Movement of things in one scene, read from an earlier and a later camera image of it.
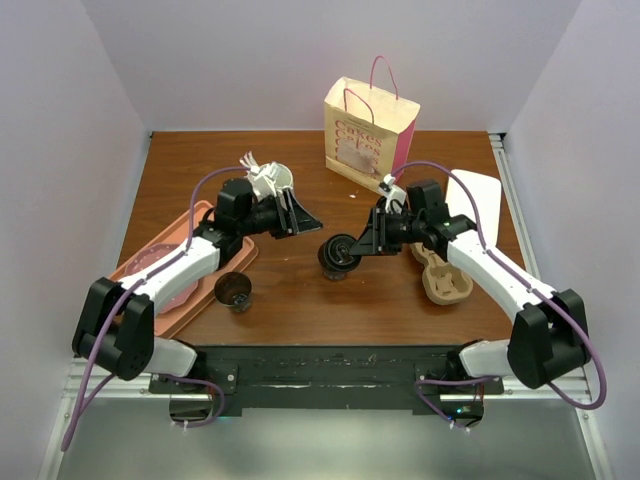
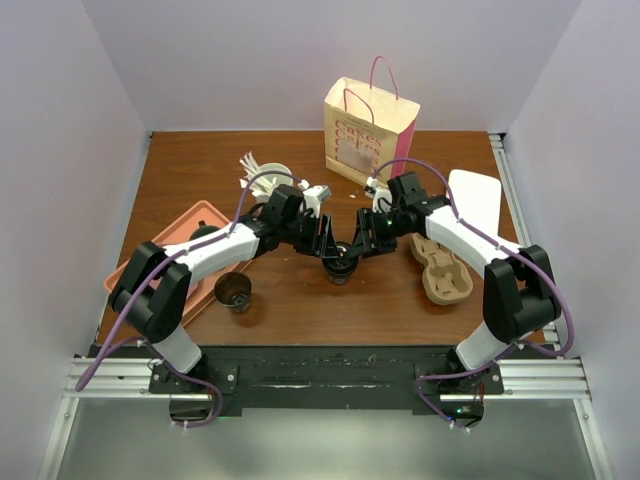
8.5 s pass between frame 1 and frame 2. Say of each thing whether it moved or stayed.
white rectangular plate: stayed
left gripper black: moved
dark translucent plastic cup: stayed
